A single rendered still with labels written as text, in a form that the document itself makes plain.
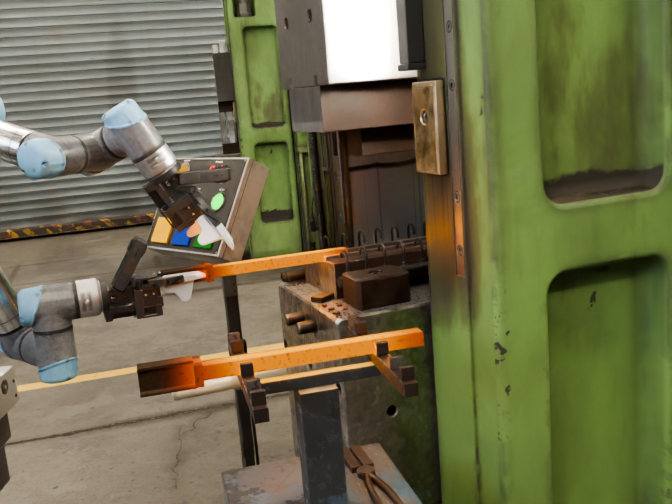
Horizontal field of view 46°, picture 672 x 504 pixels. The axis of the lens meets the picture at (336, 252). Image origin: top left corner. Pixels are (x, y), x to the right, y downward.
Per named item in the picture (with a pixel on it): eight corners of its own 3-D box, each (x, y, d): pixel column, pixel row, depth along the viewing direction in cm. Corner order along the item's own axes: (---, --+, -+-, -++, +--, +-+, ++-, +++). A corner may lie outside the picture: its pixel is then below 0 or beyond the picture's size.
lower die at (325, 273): (337, 299, 169) (333, 260, 167) (305, 281, 187) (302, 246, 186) (503, 269, 184) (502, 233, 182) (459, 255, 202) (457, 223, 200)
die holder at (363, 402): (353, 527, 162) (336, 319, 154) (294, 455, 197) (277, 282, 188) (575, 462, 182) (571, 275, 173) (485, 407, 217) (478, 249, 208)
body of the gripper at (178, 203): (174, 231, 165) (139, 184, 161) (207, 206, 167) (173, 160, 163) (181, 235, 158) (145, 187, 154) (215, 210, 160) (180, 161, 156)
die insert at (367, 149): (362, 156, 170) (360, 128, 169) (349, 154, 177) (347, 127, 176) (481, 142, 181) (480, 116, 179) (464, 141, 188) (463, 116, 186)
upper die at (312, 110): (323, 132, 162) (319, 85, 160) (292, 131, 180) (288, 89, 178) (497, 115, 177) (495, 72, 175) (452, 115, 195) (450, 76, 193)
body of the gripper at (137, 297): (160, 306, 166) (101, 316, 162) (156, 267, 165) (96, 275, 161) (167, 314, 159) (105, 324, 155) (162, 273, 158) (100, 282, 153)
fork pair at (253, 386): (252, 407, 105) (250, 392, 104) (246, 392, 110) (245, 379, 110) (415, 379, 110) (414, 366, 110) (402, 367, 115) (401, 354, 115)
